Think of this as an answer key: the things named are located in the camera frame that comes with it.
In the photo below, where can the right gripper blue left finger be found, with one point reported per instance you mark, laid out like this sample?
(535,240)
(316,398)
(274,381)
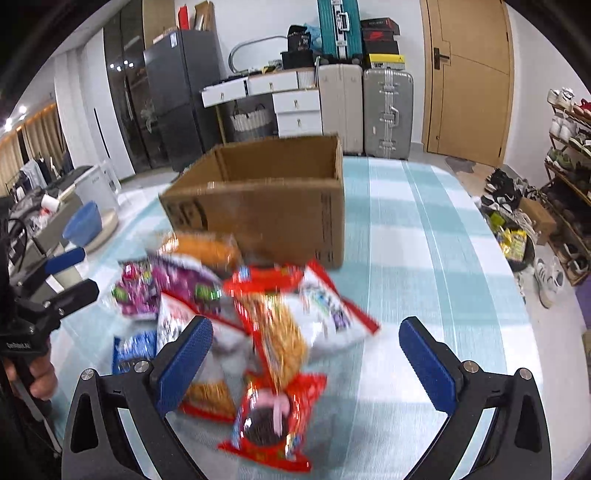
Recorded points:
(175,366)

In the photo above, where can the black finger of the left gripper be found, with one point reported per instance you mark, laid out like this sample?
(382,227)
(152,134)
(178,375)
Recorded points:
(72,299)

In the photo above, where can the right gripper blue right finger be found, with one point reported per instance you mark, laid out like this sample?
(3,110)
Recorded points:
(436,366)

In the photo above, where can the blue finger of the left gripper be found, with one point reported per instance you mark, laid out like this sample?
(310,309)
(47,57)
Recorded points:
(64,261)

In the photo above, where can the blue Oreo cookie pack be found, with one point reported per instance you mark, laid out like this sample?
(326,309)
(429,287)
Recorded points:
(128,351)

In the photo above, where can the purple candy bag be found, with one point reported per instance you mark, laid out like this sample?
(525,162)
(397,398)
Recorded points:
(136,292)

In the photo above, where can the red Oreo cookie pack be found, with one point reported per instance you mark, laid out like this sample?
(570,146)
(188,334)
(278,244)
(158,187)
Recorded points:
(270,425)

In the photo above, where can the white red noodle snack bag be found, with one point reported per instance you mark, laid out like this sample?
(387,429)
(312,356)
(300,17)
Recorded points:
(295,315)

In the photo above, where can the orange bread roll pack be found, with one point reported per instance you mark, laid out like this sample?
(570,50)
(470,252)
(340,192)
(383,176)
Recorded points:
(219,252)

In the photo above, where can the person's left hand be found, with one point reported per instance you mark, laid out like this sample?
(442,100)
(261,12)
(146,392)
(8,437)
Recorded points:
(43,372)

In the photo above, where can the blue plastic basin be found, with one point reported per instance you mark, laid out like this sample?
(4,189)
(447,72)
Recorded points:
(84,225)

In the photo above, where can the teal checkered tablecloth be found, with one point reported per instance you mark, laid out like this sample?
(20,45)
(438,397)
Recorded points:
(416,245)

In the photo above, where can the white sneaker on floor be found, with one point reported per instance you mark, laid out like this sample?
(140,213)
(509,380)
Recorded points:
(550,278)

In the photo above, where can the black trash bin with wrappers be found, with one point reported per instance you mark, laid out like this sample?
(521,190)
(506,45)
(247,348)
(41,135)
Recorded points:
(515,243)

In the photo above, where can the small cardboard box on floor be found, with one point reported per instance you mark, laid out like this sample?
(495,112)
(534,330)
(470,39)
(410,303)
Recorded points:
(543,222)

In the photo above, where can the cardboard SF Express box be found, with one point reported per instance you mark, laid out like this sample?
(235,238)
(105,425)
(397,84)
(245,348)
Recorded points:
(283,199)

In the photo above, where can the dark glass cabinet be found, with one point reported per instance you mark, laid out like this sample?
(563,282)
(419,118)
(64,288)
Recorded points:
(123,40)

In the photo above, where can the black refrigerator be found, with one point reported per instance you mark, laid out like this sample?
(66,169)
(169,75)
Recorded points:
(179,66)

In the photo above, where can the wooden shoe rack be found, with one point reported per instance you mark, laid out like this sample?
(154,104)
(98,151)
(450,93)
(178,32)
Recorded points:
(567,193)

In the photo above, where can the woven laundry basket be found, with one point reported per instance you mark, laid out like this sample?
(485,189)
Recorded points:
(252,125)

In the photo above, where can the silver aluminium suitcase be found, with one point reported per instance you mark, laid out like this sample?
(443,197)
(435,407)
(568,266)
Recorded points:
(388,110)

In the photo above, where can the white drawer desk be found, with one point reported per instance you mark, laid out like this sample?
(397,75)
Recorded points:
(295,94)

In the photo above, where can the beige suitcase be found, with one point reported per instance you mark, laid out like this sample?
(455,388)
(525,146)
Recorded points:
(341,94)

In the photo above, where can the wooden door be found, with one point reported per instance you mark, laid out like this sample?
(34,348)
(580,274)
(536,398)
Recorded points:
(469,73)

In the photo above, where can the black bag on desk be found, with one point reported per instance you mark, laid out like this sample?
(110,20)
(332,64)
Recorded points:
(299,53)

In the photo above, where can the stacked shoe boxes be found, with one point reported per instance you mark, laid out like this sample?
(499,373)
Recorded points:
(381,44)

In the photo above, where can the teal suitcase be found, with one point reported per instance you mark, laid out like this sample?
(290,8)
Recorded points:
(341,30)

